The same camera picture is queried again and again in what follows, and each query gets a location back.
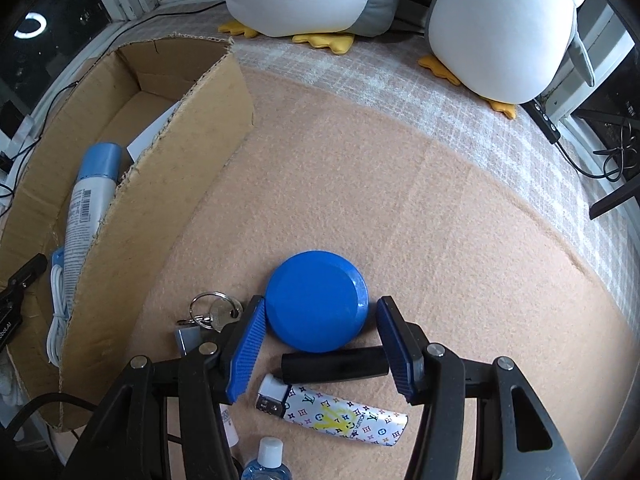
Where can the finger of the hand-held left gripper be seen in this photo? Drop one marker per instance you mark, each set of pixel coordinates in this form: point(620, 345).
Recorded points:
point(30, 267)

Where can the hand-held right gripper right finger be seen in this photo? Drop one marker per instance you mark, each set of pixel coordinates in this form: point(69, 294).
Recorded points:
point(395, 350)

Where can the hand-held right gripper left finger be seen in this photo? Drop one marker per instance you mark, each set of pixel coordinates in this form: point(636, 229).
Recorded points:
point(245, 355)

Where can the black cylinder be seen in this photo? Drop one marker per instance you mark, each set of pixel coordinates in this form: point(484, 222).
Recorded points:
point(335, 362)

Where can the pale pink tube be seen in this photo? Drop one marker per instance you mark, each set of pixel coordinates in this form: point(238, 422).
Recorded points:
point(229, 422)

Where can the patterned white lighter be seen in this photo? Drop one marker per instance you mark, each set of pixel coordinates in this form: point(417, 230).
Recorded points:
point(340, 415)

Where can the blue round case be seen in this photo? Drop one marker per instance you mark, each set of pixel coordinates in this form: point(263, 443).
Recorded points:
point(317, 300)

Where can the white bottle with blue cap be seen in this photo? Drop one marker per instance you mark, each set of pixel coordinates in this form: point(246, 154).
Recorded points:
point(87, 195)

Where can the cardboard box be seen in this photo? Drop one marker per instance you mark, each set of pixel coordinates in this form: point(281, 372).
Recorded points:
point(150, 240)

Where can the small white box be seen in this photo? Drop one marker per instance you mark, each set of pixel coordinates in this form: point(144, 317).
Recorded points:
point(147, 135)

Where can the small blue liquid bottle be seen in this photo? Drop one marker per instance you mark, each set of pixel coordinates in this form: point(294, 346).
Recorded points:
point(267, 460)

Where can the black tripod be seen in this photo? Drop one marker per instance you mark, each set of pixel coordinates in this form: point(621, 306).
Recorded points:
point(612, 200)

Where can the checked white cloth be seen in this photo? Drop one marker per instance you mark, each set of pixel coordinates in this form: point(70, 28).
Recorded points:
point(360, 72)

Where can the small penguin plush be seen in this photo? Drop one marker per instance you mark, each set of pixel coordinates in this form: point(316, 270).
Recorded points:
point(505, 25)

